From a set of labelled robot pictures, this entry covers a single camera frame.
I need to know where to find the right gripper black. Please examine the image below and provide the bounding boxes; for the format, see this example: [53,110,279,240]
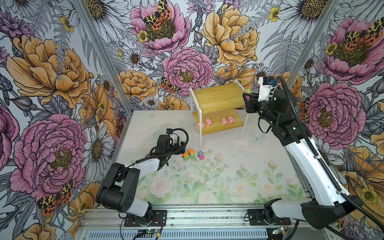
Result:
[242,93,279,127]

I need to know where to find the orange green toy truck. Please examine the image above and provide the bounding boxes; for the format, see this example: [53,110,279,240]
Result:
[189,149,195,158]
[183,153,190,161]

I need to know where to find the green pink toy bus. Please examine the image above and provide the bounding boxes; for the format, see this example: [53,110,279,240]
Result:
[245,89,252,101]

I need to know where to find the blue pink toy bus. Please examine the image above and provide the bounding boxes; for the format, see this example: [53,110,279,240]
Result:
[198,151,205,161]

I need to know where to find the pink toy pig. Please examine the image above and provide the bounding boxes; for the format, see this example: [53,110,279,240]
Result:
[221,118,228,126]
[206,118,213,126]
[228,116,235,124]
[197,122,205,129]

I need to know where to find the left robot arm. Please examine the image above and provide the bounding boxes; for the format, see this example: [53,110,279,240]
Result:
[96,133,189,219]

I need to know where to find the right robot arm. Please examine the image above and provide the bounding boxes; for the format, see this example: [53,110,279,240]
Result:
[243,89,363,230]

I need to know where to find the two-tier bamboo shelf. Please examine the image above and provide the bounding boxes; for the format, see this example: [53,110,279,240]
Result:
[189,79,249,147]

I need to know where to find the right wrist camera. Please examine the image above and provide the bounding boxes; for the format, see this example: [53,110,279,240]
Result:
[258,76,277,102]

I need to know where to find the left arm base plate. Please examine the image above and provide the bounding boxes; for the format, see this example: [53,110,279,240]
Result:
[124,210,168,227]

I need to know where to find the aluminium front rail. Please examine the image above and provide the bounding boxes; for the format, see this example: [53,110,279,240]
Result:
[77,205,337,232]

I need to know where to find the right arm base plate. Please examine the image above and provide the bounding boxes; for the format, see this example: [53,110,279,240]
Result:
[247,209,292,226]

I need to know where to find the right black corrugated cable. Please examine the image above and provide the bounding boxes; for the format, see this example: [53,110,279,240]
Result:
[274,74,384,240]

